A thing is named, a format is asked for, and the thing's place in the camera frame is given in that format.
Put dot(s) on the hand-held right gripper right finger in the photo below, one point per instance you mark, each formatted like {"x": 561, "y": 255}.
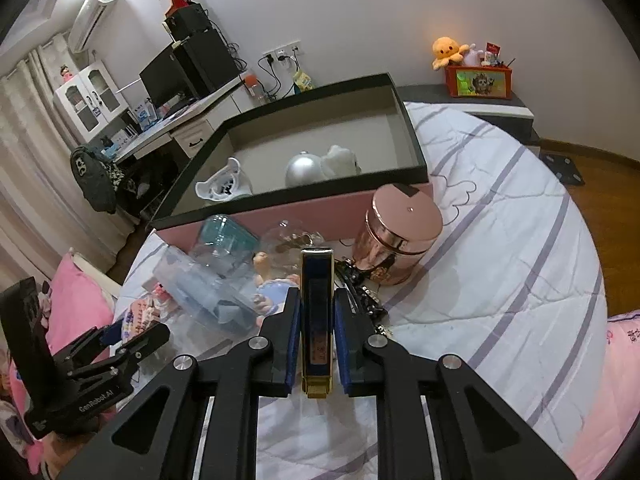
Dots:
{"x": 345, "y": 345}

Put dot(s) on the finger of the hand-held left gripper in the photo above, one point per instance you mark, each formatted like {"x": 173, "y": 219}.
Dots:
{"x": 112, "y": 334}
{"x": 147, "y": 340}

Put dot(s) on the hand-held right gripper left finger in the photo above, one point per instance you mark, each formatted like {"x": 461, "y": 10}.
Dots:
{"x": 292, "y": 340}

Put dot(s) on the gold and blue rectangular bottle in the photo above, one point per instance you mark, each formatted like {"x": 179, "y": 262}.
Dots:
{"x": 316, "y": 320}

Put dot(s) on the baby doll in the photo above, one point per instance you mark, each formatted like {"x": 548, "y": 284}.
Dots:
{"x": 272, "y": 290}

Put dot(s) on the clear plastic lidded box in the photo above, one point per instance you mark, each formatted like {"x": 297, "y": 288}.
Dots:
{"x": 200, "y": 295}

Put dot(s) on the teal item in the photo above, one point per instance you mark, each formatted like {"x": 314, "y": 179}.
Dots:
{"x": 225, "y": 237}

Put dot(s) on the pink storage box black rim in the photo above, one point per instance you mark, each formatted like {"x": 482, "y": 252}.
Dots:
{"x": 300, "y": 215}

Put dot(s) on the white plastic cup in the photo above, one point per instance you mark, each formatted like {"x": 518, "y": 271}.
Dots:
{"x": 220, "y": 185}

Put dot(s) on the black hair clip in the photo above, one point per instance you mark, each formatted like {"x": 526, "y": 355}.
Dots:
{"x": 362, "y": 300}

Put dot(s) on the pink pillow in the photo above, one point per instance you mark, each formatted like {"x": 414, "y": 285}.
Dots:
{"x": 75, "y": 290}

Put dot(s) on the clear glass bulb ornament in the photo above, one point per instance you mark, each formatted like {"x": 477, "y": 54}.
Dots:
{"x": 280, "y": 240}

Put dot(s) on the office chair with dark clothing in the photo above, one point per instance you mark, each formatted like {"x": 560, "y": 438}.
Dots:
{"x": 97, "y": 180}

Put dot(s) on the silver ball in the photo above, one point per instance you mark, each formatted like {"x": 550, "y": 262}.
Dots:
{"x": 302, "y": 170}

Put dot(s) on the white plush toy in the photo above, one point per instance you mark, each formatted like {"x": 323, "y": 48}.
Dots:
{"x": 340, "y": 160}

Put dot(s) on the beige curtain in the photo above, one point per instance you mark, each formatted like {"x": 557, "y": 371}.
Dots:
{"x": 30, "y": 160}

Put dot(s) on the white desk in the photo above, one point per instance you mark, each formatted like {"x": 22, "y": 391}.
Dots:
{"x": 195, "y": 135}

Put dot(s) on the blue white boxes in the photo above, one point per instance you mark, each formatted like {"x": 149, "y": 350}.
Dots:
{"x": 142, "y": 115}

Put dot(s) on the white glass door cabinet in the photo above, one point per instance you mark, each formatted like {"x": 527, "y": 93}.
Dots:
{"x": 90, "y": 95}

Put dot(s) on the orange capped bottle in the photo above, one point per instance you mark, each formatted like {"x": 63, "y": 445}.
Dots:
{"x": 253, "y": 87}

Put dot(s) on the yellow blue snack bag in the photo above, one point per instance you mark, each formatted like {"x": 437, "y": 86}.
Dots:
{"x": 302, "y": 81}

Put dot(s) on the black monitor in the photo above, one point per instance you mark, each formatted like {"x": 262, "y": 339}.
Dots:
{"x": 162, "y": 77}

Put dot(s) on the small doll figure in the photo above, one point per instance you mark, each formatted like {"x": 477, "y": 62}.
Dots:
{"x": 66, "y": 74}

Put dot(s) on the pink printed cloth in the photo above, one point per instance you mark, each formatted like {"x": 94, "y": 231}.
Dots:
{"x": 612, "y": 385}

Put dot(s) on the grey white bench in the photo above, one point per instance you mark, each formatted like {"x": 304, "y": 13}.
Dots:
{"x": 475, "y": 105}

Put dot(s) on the black floor scale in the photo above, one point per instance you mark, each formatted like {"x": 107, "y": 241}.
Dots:
{"x": 562, "y": 165}

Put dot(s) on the black computer tower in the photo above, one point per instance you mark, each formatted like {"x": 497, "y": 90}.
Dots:
{"x": 207, "y": 60}

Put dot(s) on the red printed storage box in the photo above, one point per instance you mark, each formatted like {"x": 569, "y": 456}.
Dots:
{"x": 477, "y": 82}

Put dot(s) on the orange octopus plush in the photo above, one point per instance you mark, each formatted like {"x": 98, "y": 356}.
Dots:
{"x": 447, "y": 51}

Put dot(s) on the pink plush toy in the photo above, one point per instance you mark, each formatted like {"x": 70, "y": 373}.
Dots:
{"x": 473, "y": 55}

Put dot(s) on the white air conditioner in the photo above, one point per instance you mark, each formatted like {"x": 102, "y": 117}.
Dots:
{"x": 90, "y": 17}

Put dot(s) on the black speaker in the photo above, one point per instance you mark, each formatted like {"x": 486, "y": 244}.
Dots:
{"x": 187, "y": 20}

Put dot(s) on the cream bed frame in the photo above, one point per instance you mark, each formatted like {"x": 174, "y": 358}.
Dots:
{"x": 97, "y": 272}

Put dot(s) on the white wall power outlet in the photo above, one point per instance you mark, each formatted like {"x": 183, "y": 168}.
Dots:
{"x": 282, "y": 51}

